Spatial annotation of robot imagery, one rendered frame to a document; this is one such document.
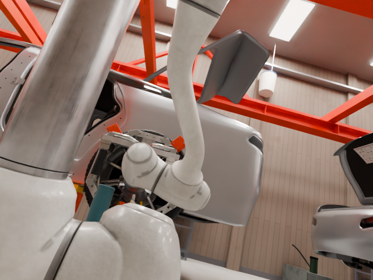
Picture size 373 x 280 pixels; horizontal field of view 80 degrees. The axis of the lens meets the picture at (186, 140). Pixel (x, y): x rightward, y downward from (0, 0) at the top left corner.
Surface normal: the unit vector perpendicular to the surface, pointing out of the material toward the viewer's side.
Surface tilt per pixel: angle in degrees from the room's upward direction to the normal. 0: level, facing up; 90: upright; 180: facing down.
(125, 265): 84
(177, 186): 129
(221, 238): 90
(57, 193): 60
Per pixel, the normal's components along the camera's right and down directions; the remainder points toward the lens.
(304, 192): 0.11, -0.33
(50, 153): 0.73, 0.12
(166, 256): 0.74, -0.33
